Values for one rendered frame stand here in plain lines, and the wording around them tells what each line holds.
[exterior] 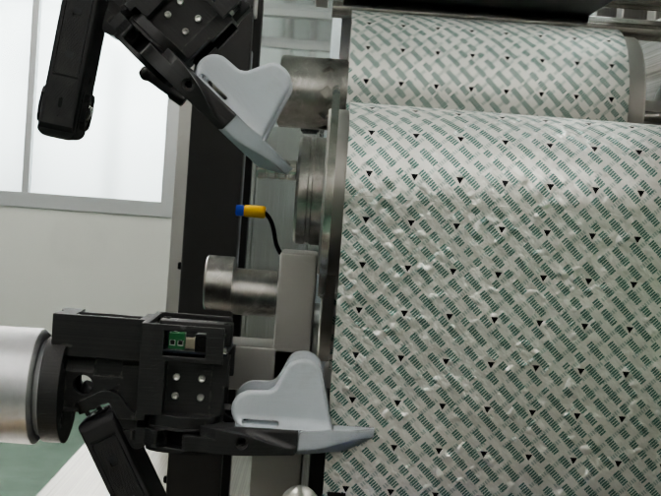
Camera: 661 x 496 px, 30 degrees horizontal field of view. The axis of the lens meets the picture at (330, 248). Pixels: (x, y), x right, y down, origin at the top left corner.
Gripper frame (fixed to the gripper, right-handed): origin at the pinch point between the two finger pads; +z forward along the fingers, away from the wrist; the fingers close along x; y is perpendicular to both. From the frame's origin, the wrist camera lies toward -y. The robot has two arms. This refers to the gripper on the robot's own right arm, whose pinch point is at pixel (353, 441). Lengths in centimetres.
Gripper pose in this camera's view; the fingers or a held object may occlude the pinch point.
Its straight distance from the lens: 81.6
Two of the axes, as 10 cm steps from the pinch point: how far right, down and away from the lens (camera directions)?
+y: 0.7, -10.0, -0.5
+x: -0.1, -0.5, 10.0
